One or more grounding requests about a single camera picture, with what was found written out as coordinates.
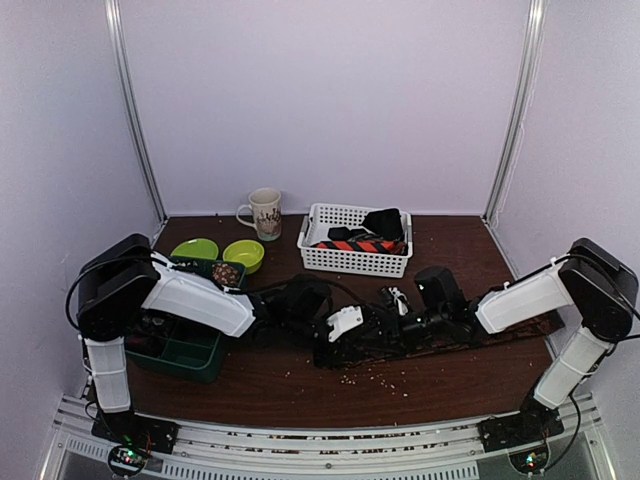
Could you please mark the lime green bowl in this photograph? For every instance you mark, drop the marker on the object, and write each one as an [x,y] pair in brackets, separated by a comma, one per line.
[249,253]

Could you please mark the aluminium frame post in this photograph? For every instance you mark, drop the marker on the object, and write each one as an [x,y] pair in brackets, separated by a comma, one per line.
[526,74]
[117,37]

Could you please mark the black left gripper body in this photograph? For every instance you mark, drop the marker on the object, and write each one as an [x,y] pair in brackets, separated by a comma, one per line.
[298,331]

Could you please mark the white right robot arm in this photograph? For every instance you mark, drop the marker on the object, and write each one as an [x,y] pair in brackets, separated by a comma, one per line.
[587,282]

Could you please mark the dark red patterned tie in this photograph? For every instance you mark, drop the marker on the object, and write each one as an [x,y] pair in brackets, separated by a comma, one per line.
[536,327]

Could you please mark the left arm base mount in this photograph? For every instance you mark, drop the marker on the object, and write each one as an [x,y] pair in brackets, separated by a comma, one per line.
[133,451]

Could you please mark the green compartment tray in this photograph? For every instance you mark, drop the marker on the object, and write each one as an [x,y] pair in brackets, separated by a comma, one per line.
[172,346]

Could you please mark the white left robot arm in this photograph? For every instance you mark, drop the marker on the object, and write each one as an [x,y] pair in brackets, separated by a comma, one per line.
[185,318]

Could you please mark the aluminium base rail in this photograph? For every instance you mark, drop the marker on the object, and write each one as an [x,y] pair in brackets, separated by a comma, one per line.
[441,450]

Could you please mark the white perforated plastic basket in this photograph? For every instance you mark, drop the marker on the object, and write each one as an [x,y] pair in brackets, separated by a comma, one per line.
[322,217]

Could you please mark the cream patterned mug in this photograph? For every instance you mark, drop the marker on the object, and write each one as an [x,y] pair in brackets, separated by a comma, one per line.
[264,204]

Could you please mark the orange navy striped tie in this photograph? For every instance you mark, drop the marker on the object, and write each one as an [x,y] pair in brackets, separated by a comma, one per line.
[384,247]

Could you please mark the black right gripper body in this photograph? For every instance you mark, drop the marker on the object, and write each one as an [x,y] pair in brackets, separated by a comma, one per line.
[433,324]

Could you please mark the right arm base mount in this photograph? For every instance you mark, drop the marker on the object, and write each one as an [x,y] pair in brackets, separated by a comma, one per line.
[524,436]

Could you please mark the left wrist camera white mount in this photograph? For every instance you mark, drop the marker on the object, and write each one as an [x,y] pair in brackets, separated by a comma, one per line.
[343,321]

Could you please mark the left aluminium frame post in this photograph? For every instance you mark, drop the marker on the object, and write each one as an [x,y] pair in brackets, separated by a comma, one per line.
[117,37]

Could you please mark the rolled tie in tray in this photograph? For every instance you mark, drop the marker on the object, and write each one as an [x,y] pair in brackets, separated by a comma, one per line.
[225,274]

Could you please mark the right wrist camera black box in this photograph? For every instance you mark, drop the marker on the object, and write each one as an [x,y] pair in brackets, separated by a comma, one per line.
[437,287]

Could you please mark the lime green plate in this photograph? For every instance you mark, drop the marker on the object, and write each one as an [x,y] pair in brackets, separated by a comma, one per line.
[198,248]

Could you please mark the right aluminium frame post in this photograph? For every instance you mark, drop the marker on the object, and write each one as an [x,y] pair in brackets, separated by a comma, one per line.
[526,74]

